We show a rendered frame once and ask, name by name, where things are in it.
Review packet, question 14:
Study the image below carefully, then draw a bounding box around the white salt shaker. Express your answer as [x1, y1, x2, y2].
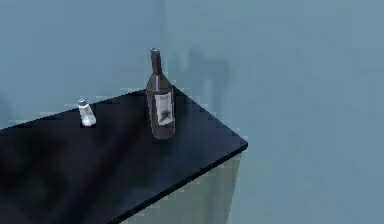
[77, 98, 98, 128]

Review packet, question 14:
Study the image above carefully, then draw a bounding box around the dark wine bottle white label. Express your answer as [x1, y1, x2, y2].
[145, 47, 177, 140]

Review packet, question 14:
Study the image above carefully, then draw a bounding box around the black topped pale counter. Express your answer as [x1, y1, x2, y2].
[0, 85, 249, 224]

